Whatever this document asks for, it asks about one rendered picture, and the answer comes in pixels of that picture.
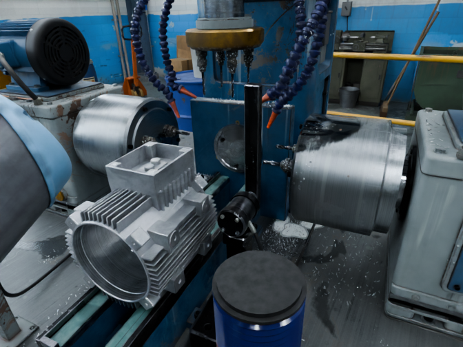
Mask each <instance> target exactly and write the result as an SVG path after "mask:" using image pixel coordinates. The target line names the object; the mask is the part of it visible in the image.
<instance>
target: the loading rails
mask: <svg viewBox="0 0 463 347"><path fill-rule="evenodd" d="M207 183H208V185H207V186H206V187H205V188H204V189H203V191H204V192H205V193H206V194H209V195H211V196H213V198H212V200H215V201H214V202H213V203H214V204H216V206H215V207H214V208H217V210H215V212H217V214H216V215H218V214H219V213H220V211H221V210H222V209H223V208H224V207H226V206H227V205H228V204H229V203H230V187H229V177H228V176H221V175H220V172H218V171H217V172H216V173H215V174H214V175H213V176H212V177H211V178H210V179H209V180H208V181H207ZM259 205H260V203H259ZM259 217H260V209H259V212H258V213H257V214H256V216H255V218H253V219H252V220H251V222H252V223H254V224H255V225H256V232H257V234H258V237H259V236H260V234H261V233H262V231H263V226H260V225H257V224H256V221H257V220H258V219H259ZM211 235H212V248H211V249H210V250H209V251H208V253H207V254H206V255H200V254H196V256H195V257H194V258H193V260H192V261H191V262H190V263H189V264H188V265H187V267H186V268H185V270H184V274H185V283H184V284H183V285H182V286H181V288H180V289H179V290H178V292H177V293H176V294H175V293H172V292H169V291H167V292H166V293H165V294H164V295H163V296H162V298H161V299H160V300H159V301H158V302H157V303H156V304H155V306H154V307H152V308H150V309H148V310H145V308H144V307H143V306H142V305H140V306H139V307H138V308H137V309H136V307H134V308H132V307H129V308H128V307H127V305H126V306H124V305H123V304H121V305H120V304H119V302H118V303H116V302H115V300H114V301H112V300H111V297H110V298H109V299H108V298H107V295H105V296H104V295H103V293H102V290H101V289H100V288H99V287H97V286H96V285H95V286H94V287H93V288H90V289H89V290H88V291H86V292H85V293H84V294H83V295H82V296H81V297H80V298H79V299H78V300H77V301H75V303H73V305H71V306H70V307H69V308H68V309H67V310H66V311H65V312H64V313H63V314H61V315H60V316H59V317H58V318H57V319H56V320H55V321H54V322H52V323H51V324H50V325H49V326H48V327H47V328H46V329H45V330H44V331H43V332H42V333H41V334H40V335H39V336H38V337H36V338H35V341H36V343H37V345H38V347H174V346H175V345H176V343H177V341H178V340H179V339H180V337H181V335H182V334H183V333H184V331H185V329H186V328H187V327H188V328H190V327H191V326H192V324H193V323H194V321H195V319H196V318H197V317H198V315H199V314H200V312H201V311H202V309H201V308H200V307H201V305H202V304H203V302H204V301H205V299H206V297H207V296H208V295H209V293H210V291H211V290H212V280H213V277H214V274H215V272H216V270H217V268H218V267H219V266H220V265H221V264H222V263H223V262H224V261H225V260H226V259H227V247H226V244H223V232H222V231H221V230H220V228H219V226H218V224H217V221H216V225H215V228H214V229H213V230H212V232H211Z"/></svg>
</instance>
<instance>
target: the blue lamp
mask: <svg viewBox="0 0 463 347"><path fill-rule="evenodd" d="M213 301H214V318H215V329H216V342H217V345H218V347H300V345H301V339H302V328H303V320H304V313H305V301H306V298H305V301H304V303H303V305H302V306H301V308H300V310H299V311H298V312H297V313H295V314H294V315H292V316H291V317H290V318H288V319H286V320H284V321H282V322H279V323H276V324H270V325H262V326H260V325H253V324H247V323H244V322H241V321H239V320H237V319H235V318H233V317H231V316H230V315H228V314H227V313H226V312H225V311H224V310H223V309H221V307H220V306H219V305H218V304H217V302H216V300H215V298H214V294H213Z"/></svg>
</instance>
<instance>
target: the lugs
mask: <svg viewBox="0 0 463 347"><path fill-rule="evenodd" d="M207 185H208V183H207V182H206V181H205V180H204V179H203V177H202V176H201V175H198V176H197V177H196V178H195V179H193V180H192V188H193V189H194V190H195V192H198V193H199V192H200V191H201V190H203V189H204V188H205V187H206V186H207ZM80 212H82V210H80V209H79V210H77V211H75V212H74V213H72V214H71V215H69V216H68V218H67V219H66V221H65V223H66V224H67V225H68V226H69V228H70V229H71V230H72V231H73V230H74V228H75V227H76V226H77V225H78V223H80V222H81V217H80ZM149 240H150V236H149V235H148V234H146V232H145V231H144V230H143V229H142V228H141V227H138V228H137V229H135V230H134V231H133V232H132V233H130V234H129V235H128V236H127V237H126V238H125V241H126V242H127V243H128V244H129V245H130V246H131V247H132V248H133V249H134V250H135V251H138V250H139V249H140V248H141V247H142V246H143V245H144V244H146V243H147V242H148V241H149ZM83 280H84V281H85V282H86V283H87V284H88V285H89V286H90V287H91V288H93V287H94V286H95V284H94V283H93V282H92V281H91V280H90V279H89V278H88V276H87V275H85V276H84V277H83ZM160 298H161V296H160V295H159V296H158V297H156V296H153V295H148V296H147V297H145V298H144V299H143V300H141V301H139V303H140V304H141V305H142V306H143V307H144V308H145V310H148V309H150V308H152V307H154V306H155V304H156V303H157V302H158V301H159V299H160Z"/></svg>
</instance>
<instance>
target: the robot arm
mask: <svg viewBox="0 0 463 347"><path fill-rule="evenodd" d="M71 174H72V164H71V161H70V158H69V156H68V154H67V153H66V151H65V150H64V148H63V147H62V145H61V144H60V143H59V141H58V140H57V139H56V138H55V137H54V136H53V135H52V134H51V133H50V132H49V131H48V130H47V129H46V128H45V127H44V126H43V125H42V124H41V123H40V122H39V121H37V120H34V119H33V118H31V117H30V116H29V115H28V113H27V111H25V110H24V109H23V108H22V107H20V106H18V105H17V104H16V103H14V102H12V101H11V100H10V99H8V98H6V97H5V96H2V95H0V263H1V262H2V261H3V260H4V258H5V257H6V256H7V255H8V254H9V252H11V250H12V249H13V248H14V247H15V245H16V244H17V243H18V242H19V240H20V239H21V238H22V237H23V236H24V235H25V233H26V232H27V231H28V230H29V228H30V227H31V226H32V225H33V224H34V223H35V222H36V220H37V219H38V218H39V217H40V215H41V214H42V213H43V212H44V211H45V210H46V209H49V208H50V207H51V206H52V205H53V204H54V201H55V198H56V196H57V195H58V193H59V192H60V190H62V188H63V187H64V185H65V184H66V183H67V181H68V180H69V179H70V176H71Z"/></svg>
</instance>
